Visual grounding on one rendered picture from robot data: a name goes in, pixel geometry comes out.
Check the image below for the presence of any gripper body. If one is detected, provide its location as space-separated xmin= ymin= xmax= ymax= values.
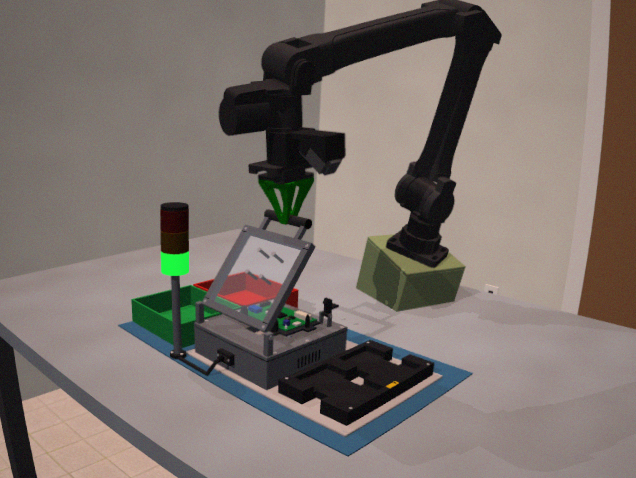
xmin=248 ymin=128 xmax=314 ymax=184

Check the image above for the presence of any green bin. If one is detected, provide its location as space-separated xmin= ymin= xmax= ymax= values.
xmin=131 ymin=285 xmax=221 ymax=348

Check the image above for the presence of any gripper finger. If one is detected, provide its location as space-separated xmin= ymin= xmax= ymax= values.
xmin=290 ymin=177 xmax=314 ymax=216
xmin=258 ymin=179 xmax=296 ymax=225

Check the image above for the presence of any red bin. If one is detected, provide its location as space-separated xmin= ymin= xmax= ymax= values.
xmin=193 ymin=279 xmax=298 ymax=308

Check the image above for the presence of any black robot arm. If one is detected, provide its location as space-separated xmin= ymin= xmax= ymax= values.
xmin=219 ymin=0 xmax=502 ymax=268

